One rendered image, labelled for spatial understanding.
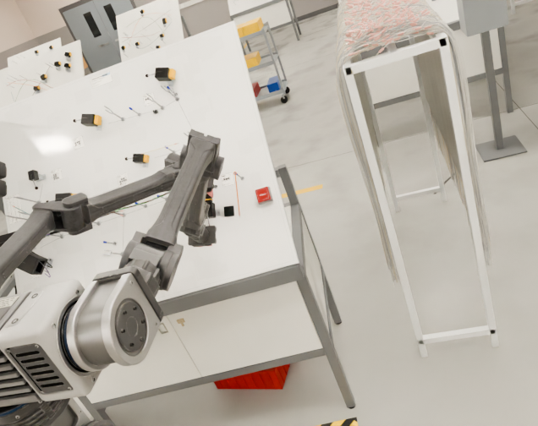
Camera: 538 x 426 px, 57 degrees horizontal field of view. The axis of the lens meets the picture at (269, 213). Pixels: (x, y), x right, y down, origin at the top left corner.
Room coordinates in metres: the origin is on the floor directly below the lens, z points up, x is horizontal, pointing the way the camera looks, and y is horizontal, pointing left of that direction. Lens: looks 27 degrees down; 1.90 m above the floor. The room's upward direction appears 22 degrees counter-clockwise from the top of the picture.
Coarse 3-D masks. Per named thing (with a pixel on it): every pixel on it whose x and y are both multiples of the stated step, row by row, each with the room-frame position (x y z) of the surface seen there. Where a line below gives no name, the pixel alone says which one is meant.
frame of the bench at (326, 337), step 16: (304, 256) 1.69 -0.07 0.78; (304, 272) 1.56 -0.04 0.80; (304, 288) 1.56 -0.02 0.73; (336, 304) 2.13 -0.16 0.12; (320, 320) 1.56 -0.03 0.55; (336, 320) 2.11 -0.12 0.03; (320, 336) 1.56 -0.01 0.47; (304, 352) 1.58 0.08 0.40; (320, 352) 1.57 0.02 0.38; (336, 352) 1.58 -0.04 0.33; (240, 368) 1.64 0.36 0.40; (256, 368) 1.62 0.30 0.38; (336, 368) 1.56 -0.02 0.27; (176, 384) 1.70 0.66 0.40; (192, 384) 1.68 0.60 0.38; (80, 400) 1.79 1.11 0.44; (112, 400) 1.76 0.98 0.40; (128, 400) 1.75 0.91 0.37; (352, 400) 1.56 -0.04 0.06; (96, 416) 1.78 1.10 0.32
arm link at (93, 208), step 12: (168, 168) 1.58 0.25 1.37; (144, 180) 1.52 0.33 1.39; (156, 180) 1.52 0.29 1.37; (168, 180) 1.54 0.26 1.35; (108, 192) 1.45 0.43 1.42; (120, 192) 1.45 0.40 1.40; (132, 192) 1.46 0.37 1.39; (144, 192) 1.48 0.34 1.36; (156, 192) 1.51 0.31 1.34; (72, 204) 1.34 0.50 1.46; (84, 204) 1.36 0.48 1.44; (96, 204) 1.38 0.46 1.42; (108, 204) 1.40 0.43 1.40; (120, 204) 1.43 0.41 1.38; (84, 216) 1.39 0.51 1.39; (96, 216) 1.38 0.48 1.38; (84, 228) 1.37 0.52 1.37
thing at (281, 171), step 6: (276, 168) 2.13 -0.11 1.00; (282, 168) 2.11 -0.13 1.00; (276, 174) 2.12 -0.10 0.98; (282, 174) 2.11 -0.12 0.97; (288, 174) 2.13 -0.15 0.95; (282, 180) 2.11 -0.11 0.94; (288, 180) 2.11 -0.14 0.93; (288, 186) 2.11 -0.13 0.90; (288, 192) 2.11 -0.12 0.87; (294, 192) 2.11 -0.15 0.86; (288, 198) 2.11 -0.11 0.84; (294, 198) 2.11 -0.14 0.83
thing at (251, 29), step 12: (240, 24) 6.92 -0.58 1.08; (252, 24) 6.55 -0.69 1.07; (264, 24) 6.90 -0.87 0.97; (240, 36) 6.60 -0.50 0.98; (252, 36) 6.47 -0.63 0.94; (264, 36) 6.43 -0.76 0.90; (276, 48) 6.87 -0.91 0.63; (252, 60) 6.53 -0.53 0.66; (264, 60) 6.78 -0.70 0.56; (276, 60) 6.54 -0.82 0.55; (252, 84) 6.89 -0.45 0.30; (276, 84) 6.48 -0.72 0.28; (264, 96) 6.50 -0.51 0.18
